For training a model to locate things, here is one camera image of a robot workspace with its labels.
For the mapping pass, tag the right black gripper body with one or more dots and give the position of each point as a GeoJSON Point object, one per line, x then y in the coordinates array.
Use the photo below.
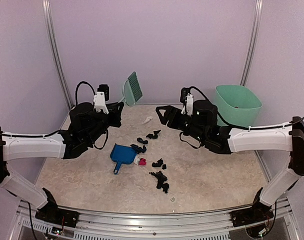
{"type": "Point", "coordinates": [175, 124]}

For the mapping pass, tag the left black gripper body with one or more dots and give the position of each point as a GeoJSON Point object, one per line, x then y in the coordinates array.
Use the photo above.
{"type": "Point", "coordinates": [98, 130]}

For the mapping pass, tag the green hand brush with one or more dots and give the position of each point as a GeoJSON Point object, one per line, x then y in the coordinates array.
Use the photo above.
{"type": "Point", "coordinates": [131, 91]}

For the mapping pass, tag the blue plastic dustpan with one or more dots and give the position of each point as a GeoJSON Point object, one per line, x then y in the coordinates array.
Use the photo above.
{"type": "Point", "coordinates": [122, 155]}

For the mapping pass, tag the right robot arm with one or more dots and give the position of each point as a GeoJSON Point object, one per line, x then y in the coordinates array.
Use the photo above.
{"type": "Point", "coordinates": [285, 142]}

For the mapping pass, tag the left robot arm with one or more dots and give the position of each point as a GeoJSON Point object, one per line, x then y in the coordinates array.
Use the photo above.
{"type": "Point", "coordinates": [86, 126]}

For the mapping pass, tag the white crumpled paper scrap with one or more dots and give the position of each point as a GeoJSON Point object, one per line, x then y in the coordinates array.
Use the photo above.
{"type": "Point", "coordinates": [147, 120]}

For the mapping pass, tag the black paper scrap middle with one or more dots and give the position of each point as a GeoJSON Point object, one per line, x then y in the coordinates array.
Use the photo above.
{"type": "Point", "coordinates": [142, 141]}

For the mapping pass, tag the white paper scrap by dustpan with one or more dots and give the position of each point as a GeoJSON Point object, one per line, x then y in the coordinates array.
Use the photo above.
{"type": "Point", "coordinates": [136, 160]}

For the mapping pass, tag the green plastic waste bin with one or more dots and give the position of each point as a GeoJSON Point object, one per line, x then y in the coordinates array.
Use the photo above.
{"type": "Point", "coordinates": [237, 104]}

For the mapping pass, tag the black paper scrap large lower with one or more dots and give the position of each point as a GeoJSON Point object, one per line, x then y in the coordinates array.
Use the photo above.
{"type": "Point", "coordinates": [161, 181]}

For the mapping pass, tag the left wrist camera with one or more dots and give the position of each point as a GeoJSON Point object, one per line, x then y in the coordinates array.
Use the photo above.
{"type": "Point", "coordinates": [101, 96]}

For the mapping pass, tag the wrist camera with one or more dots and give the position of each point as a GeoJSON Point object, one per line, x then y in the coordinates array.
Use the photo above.
{"type": "Point", "coordinates": [101, 96]}
{"type": "Point", "coordinates": [187, 99]}

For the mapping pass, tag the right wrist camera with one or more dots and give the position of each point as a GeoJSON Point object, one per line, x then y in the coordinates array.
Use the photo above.
{"type": "Point", "coordinates": [187, 99]}

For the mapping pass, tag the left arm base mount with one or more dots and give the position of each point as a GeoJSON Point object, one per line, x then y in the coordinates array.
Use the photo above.
{"type": "Point", "coordinates": [55, 215]}

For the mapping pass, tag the aluminium front rail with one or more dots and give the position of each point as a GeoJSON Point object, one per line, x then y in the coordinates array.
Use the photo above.
{"type": "Point", "coordinates": [98, 225]}

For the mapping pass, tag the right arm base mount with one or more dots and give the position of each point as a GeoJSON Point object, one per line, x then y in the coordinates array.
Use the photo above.
{"type": "Point", "coordinates": [251, 215]}

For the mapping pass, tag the left aluminium frame post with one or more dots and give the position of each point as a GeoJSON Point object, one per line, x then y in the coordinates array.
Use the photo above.
{"type": "Point", "coordinates": [55, 52]}

